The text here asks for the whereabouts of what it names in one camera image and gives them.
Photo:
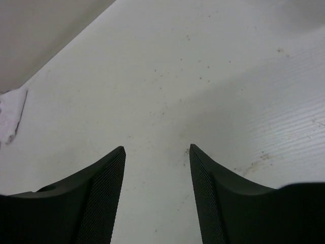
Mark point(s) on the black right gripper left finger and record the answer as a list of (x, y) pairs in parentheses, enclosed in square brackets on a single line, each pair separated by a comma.
[(80, 208)]

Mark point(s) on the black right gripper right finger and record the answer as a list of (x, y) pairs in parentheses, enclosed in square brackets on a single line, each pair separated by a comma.
[(232, 209)]

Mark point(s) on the white folded tank top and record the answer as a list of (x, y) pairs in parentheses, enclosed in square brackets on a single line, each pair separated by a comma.
[(12, 104)]

